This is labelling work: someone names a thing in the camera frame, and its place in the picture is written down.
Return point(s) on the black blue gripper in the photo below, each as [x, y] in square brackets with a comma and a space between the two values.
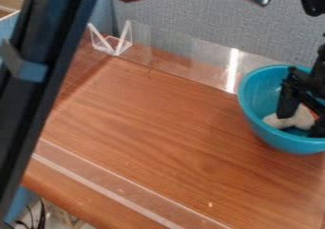
[303, 88]

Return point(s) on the white brown toy mushroom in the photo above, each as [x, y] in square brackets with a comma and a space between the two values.
[301, 120]

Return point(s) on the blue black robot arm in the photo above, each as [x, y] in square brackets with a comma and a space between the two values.
[34, 57]

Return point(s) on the blue plastic bowl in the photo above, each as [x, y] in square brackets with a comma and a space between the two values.
[258, 94]

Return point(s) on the wooden shelf unit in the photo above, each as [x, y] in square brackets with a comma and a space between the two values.
[10, 1]

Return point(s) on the clear acrylic barrier frame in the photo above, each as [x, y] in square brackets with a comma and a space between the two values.
[144, 124]

